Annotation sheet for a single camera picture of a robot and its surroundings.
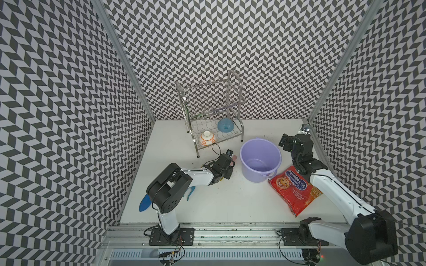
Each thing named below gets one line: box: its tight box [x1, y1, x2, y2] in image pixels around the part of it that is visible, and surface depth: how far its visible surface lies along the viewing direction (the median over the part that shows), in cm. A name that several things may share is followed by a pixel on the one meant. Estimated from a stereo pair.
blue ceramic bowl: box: [217, 118, 235, 133], surface depth 110 cm
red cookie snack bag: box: [267, 165, 323, 218], surface depth 83 cm
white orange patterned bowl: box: [199, 130, 216, 147], surface depth 100 cm
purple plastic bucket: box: [239, 137, 283, 183], surface depth 86 cm
